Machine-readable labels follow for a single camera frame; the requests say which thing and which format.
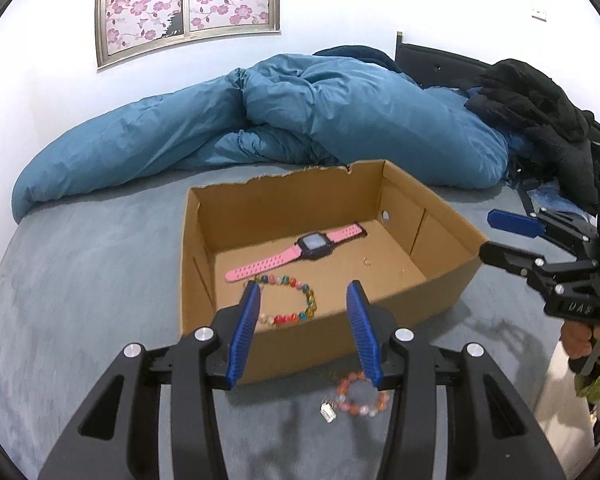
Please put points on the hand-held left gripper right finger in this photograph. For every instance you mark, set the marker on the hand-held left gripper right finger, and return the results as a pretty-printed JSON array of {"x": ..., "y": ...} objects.
[{"x": 362, "y": 330}]

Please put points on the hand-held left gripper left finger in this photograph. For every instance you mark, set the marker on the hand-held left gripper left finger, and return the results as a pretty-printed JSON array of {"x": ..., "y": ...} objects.
[{"x": 245, "y": 330}]

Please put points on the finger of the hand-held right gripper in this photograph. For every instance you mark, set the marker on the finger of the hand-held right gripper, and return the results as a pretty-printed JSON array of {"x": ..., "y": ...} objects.
[
  {"x": 515, "y": 223},
  {"x": 505, "y": 256}
]

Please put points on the brown cardboard box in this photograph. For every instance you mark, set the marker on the brown cardboard box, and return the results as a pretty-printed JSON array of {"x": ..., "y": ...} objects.
[{"x": 290, "y": 347}]

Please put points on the person's right hand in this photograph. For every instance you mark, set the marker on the person's right hand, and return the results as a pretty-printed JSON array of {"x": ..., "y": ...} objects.
[{"x": 577, "y": 342}]

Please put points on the green rug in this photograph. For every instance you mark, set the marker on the green rug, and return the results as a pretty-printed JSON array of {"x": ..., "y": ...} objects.
[{"x": 597, "y": 380}]

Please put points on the black puffer jacket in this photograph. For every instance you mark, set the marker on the black puffer jacket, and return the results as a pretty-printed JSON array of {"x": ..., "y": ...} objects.
[{"x": 530, "y": 100}]

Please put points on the grey bed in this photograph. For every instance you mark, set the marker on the grey bed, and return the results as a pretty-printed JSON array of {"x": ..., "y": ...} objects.
[{"x": 80, "y": 285}]

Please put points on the black headboard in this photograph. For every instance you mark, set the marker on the black headboard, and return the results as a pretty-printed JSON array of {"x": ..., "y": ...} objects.
[{"x": 430, "y": 65}]

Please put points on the blue duvet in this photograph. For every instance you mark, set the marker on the blue duvet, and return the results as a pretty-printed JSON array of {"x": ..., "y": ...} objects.
[{"x": 330, "y": 110}]

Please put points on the navy pillow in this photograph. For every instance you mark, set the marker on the navy pillow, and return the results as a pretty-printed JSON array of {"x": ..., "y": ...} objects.
[{"x": 360, "y": 54}]

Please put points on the window with floral film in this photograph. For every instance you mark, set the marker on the window with floral film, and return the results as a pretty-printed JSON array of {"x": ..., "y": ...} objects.
[{"x": 145, "y": 5}]

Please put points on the white wall switch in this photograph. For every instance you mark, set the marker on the white wall switch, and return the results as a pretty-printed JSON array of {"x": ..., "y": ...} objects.
[{"x": 539, "y": 13}]

